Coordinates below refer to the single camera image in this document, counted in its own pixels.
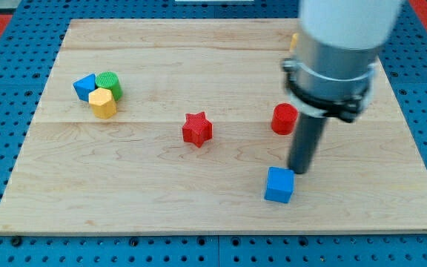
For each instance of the blue cube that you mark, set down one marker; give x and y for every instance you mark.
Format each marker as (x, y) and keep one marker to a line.
(279, 184)

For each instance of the yellow block behind arm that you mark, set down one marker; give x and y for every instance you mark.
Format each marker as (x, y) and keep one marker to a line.
(293, 43)

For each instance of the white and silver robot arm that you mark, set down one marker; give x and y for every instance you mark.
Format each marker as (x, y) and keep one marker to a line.
(330, 72)

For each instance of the red star block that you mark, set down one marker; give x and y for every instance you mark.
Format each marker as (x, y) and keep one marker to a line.
(197, 129)

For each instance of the light wooden board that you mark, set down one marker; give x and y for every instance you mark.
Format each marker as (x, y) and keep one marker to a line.
(133, 175)

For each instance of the red cylinder block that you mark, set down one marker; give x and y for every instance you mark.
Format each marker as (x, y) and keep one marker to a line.
(284, 118)

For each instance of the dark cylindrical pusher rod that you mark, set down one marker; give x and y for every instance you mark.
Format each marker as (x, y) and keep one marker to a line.
(307, 135)

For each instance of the yellow hexagon block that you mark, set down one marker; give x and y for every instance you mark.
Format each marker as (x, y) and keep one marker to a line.
(102, 103)

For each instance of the green cylinder block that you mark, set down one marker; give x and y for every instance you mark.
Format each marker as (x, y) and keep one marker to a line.
(109, 80)

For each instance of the blue triangle block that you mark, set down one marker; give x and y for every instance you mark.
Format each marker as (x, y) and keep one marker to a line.
(84, 86)

